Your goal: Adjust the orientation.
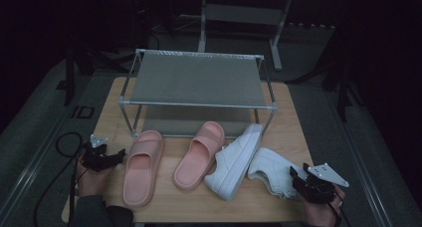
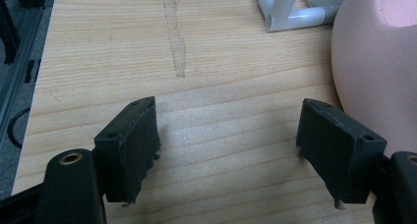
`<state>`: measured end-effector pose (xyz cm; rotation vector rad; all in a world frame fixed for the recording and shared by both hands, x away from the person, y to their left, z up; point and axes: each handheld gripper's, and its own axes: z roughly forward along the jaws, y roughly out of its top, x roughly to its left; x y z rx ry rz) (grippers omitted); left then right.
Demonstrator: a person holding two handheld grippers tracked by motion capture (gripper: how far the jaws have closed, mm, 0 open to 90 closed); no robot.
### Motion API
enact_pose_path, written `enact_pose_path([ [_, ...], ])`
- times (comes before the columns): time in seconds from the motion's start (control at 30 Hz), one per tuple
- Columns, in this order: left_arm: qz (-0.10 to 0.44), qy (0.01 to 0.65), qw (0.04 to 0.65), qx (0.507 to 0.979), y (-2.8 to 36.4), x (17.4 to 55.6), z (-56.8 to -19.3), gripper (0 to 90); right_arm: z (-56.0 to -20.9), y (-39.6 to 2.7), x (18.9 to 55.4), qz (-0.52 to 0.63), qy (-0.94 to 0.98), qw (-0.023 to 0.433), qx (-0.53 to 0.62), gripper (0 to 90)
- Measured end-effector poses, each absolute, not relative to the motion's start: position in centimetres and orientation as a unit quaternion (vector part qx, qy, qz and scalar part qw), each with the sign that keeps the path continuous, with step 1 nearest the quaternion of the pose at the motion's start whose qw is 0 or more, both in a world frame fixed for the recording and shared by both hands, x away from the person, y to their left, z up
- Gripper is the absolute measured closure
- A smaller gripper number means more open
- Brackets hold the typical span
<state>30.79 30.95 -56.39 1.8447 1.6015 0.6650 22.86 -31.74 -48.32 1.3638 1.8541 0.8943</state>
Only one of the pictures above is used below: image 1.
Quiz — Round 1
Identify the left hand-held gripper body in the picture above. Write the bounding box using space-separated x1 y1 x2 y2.
81 133 115 173

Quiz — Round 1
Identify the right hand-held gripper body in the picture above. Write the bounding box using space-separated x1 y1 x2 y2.
293 162 350 205

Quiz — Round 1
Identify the white sneaker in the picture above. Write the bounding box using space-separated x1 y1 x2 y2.
203 122 265 202
247 147 310 200

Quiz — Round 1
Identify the pink slipper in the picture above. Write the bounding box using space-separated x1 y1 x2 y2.
122 129 165 209
172 120 227 191

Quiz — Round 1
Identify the grey fabric metal shoe rack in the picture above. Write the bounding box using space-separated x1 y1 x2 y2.
117 48 279 140

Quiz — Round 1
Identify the person's left hand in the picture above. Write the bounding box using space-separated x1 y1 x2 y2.
77 155 114 199

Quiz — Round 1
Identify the person's right hand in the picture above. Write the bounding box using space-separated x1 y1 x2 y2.
303 184 346 227

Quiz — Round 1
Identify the black stand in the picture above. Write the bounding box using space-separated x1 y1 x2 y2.
62 47 133 108
285 27 366 123

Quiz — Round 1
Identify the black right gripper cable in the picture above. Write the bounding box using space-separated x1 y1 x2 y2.
326 192 353 227

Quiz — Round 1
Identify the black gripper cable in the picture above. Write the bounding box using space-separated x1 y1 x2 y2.
326 192 353 227
67 146 88 227

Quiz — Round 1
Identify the black looped floor cable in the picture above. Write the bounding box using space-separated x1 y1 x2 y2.
32 131 84 227

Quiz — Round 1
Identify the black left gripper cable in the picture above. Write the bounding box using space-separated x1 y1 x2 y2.
67 146 88 227

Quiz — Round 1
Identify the white metal table frame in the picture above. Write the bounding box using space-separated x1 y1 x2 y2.
197 0 294 72

